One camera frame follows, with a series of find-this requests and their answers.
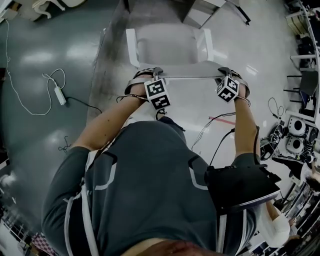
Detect long white workbench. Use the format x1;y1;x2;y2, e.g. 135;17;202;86
284;0;320;76

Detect white ornate stool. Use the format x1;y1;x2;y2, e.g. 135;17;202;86
32;0;66;20

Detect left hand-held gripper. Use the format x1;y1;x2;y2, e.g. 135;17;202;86
124;66;172;111

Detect white mesh office chair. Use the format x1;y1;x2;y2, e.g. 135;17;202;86
125;22;226;123

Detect black metal chair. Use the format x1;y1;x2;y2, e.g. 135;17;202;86
286;69;320;104

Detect person's dark trousers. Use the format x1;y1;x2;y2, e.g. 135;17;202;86
156;115;186;133

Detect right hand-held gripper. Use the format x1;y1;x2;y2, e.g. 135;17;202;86
216;66;251;104

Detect pink checkered cloth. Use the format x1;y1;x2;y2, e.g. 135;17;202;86
31;232;61;256

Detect person's right forearm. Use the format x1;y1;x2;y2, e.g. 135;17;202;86
233;96;261;161

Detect white power strip with cable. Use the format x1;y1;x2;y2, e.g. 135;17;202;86
4;19;66;116

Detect right gripper cable bundle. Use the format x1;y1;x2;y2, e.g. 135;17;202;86
190;111;237;168

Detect red tape strip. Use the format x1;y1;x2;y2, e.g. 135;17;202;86
208;115;236;125

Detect small white round robot head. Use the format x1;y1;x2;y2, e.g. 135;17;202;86
286;136;305;154

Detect white cylindrical bin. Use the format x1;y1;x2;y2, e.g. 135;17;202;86
62;0;87;8

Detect black power strip cord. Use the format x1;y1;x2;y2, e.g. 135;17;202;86
65;96;103;115

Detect person's grey shirt torso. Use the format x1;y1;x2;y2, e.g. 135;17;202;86
41;120;260;256

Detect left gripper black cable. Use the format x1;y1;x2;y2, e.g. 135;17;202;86
116;93;151;103

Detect black rolling stand base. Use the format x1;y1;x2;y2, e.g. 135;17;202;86
224;0;252;26

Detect black hip-worn device box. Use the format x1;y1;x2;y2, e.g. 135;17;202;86
203;163;283;214

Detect white dresser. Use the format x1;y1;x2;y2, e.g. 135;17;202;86
0;0;23;23

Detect black looped cable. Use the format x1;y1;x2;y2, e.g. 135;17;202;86
267;96;286;121

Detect person's left forearm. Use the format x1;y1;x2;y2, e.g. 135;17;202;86
71;83;151;152

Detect dark tangled string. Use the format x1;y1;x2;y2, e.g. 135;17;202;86
58;135;73;154

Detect pile of black cables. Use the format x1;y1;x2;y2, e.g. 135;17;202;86
259;122;288;161

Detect large white round robot head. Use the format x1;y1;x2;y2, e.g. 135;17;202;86
286;117;308;138

